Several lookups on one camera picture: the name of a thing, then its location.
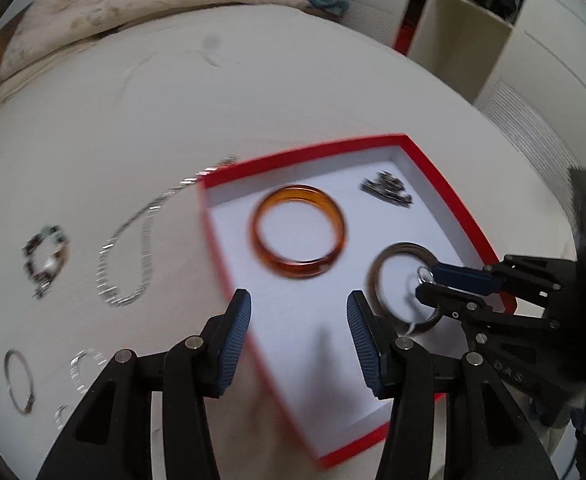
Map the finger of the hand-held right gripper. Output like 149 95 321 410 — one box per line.
415 284 562 332
429 254 580 312

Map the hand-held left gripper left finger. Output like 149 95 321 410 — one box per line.
37 288 252 480

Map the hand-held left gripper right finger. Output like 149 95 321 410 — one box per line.
347 290 558 480

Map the red jewelry box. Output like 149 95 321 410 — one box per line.
199 133 518 470

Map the dark metal bangle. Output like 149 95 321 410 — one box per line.
367 242 446 335

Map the silver chain necklace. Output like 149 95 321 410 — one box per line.
96 156 238 308

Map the sparkly silver bracelet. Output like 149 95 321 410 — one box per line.
70 350 108 393

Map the dark beaded bracelet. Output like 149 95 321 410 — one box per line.
23 225 70 298

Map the thin silver bangle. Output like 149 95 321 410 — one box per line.
4 350 36 415

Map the amber bangle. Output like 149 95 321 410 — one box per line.
251 186 347 278

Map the white wardrobe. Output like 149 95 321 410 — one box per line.
333 0 586 241

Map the red object by wardrobe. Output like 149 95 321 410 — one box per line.
393 0 421 53

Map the beige quilt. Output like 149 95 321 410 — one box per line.
0 0 308 98

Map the wooden headboard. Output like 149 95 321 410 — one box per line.
0 0 139 86

